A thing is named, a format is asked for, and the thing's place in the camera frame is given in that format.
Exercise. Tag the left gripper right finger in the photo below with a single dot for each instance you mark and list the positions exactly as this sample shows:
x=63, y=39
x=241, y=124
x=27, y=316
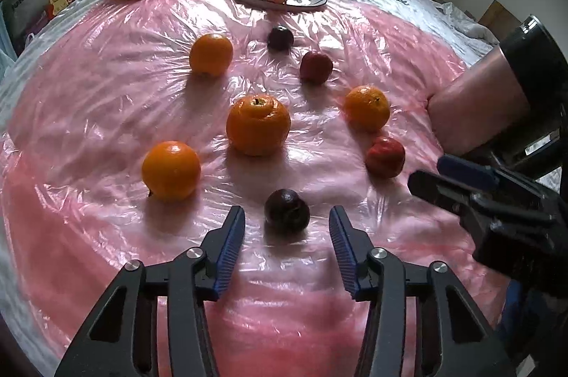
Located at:
x=453, y=338

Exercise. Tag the white plastic bag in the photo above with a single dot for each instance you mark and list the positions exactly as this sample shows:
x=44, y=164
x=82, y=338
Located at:
x=20, y=14

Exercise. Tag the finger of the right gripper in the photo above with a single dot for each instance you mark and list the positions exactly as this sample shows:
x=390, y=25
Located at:
x=470, y=172
x=454, y=195

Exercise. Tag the dark plum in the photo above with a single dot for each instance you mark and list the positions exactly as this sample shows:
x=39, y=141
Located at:
x=280, y=39
x=286, y=213

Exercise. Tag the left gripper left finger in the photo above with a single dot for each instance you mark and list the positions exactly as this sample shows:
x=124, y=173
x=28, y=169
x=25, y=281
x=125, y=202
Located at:
x=119, y=335

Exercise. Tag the large wrinkled orange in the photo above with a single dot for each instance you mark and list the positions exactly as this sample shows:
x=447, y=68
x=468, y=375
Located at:
x=258, y=125

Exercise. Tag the pink plastic sheet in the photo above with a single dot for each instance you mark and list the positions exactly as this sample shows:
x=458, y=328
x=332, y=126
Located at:
x=75, y=207

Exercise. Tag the red fruit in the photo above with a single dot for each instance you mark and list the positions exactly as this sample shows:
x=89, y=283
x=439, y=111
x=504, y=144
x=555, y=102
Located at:
x=385, y=158
x=315, y=68

